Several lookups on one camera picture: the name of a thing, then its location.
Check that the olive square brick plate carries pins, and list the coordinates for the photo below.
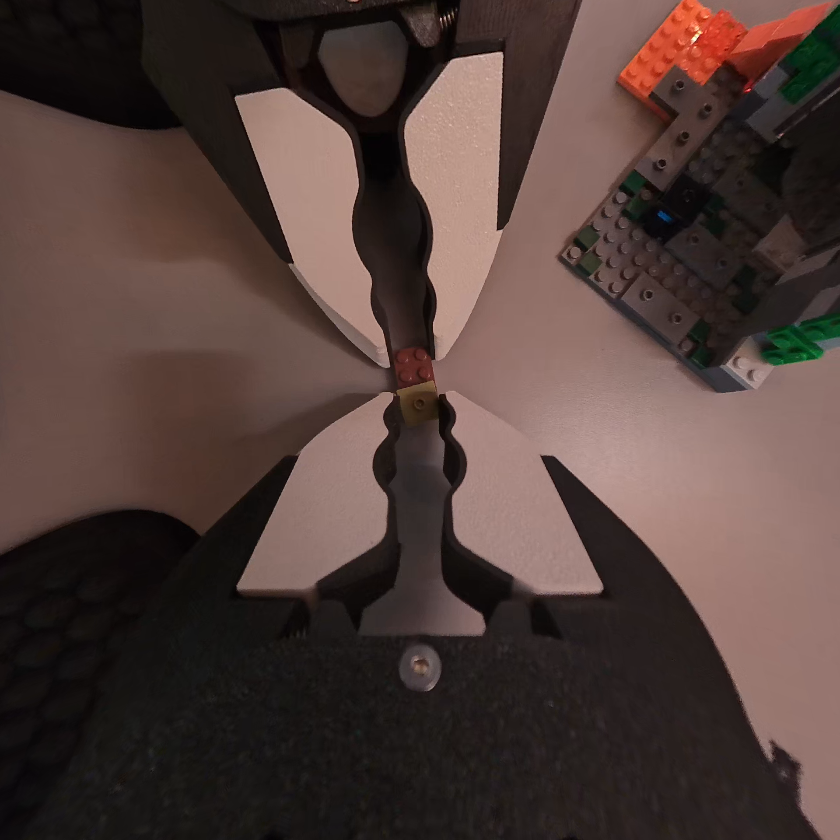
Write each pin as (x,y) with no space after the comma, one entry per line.
(418,403)

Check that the brown square brick plate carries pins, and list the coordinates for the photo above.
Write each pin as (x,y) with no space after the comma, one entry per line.
(413,366)

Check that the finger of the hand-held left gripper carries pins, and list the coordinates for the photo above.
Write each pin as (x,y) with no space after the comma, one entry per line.
(459,164)
(302,184)

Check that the light grey desk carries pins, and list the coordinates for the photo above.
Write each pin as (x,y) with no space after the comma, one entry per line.
(656,525)

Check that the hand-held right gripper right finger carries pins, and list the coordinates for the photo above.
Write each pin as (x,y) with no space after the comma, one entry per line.
(518,525)

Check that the toy brick building model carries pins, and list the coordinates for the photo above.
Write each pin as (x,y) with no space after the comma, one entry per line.
(682,262)

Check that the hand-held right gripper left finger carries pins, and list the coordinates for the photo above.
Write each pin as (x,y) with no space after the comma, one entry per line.
(308,525)

